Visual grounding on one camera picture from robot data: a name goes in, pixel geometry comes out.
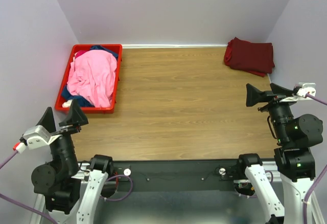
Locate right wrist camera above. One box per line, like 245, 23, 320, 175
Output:
293, 82, 316, 99

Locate magenta t-shirt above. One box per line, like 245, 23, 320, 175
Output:
74, 51, 86, 58

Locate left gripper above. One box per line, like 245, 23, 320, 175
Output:
35, 98, 88, 174

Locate red plastic bin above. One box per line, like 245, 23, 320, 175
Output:
55, 44, 123, 114

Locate navy blue t-shirt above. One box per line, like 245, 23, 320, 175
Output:
60, 45, 120, 108

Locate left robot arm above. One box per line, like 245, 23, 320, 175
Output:
23, 100, 114, 223

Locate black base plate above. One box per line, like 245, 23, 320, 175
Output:
114, 159, 238, 192

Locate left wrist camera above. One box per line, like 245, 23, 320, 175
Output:
13, 125, 60, 154

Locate folded dark red t-shirt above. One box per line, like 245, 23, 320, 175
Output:
224, 37, 275, 77

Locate white garment piece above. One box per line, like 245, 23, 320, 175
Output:
62, 100, 72, 108

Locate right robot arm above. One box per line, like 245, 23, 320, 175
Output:
235, 83, 324, 223

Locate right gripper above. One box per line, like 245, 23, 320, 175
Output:
245, 82, 298, 143

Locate pink t-shirt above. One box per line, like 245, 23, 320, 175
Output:
66, 49, 118, 109

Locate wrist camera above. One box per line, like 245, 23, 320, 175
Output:
13, 125, 60, 154
293, 82, 316, 99

